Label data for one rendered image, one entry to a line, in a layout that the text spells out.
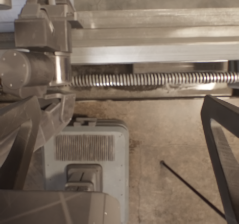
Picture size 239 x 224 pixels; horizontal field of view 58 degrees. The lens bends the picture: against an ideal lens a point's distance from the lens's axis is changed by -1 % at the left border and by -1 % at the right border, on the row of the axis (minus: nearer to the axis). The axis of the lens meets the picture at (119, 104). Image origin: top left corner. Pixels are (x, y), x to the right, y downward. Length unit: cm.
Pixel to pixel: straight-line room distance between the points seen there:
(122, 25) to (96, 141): 79
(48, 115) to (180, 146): 132
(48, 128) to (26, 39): 15
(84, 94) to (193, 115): 81
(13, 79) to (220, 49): 56
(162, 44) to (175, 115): 96
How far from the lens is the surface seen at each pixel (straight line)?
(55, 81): 40
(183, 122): 159
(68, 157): 136
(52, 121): 40
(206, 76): 82
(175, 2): 83
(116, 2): 81
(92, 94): 111
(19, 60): 34
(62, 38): 39
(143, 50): 66
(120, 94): 110
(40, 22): 33
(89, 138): 130
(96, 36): 68
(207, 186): 180
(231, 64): 98
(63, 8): 40
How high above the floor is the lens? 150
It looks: 82 degrees down
